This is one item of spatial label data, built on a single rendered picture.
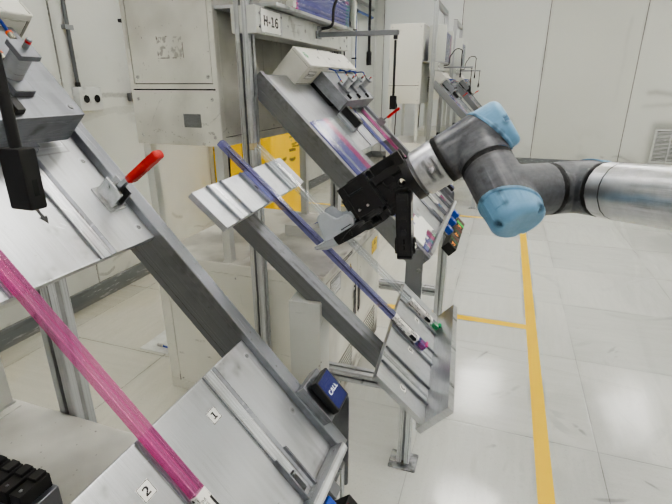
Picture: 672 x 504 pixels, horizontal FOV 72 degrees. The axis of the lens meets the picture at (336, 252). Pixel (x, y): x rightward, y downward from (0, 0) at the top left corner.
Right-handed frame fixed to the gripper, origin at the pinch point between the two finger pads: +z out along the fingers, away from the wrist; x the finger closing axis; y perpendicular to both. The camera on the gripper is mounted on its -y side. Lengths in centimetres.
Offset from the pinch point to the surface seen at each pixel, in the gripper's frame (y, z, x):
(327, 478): -20.3, 3.0, 31.6
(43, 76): 38.1, 6.5, 25.5
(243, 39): 52, 9, -52
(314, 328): -11.4, 9.5, 2.9
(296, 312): -7.2, 10.7, 2.9
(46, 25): 143, 113, -129
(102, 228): 19.8, 10.4, 28.6
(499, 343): -103, 13, -136
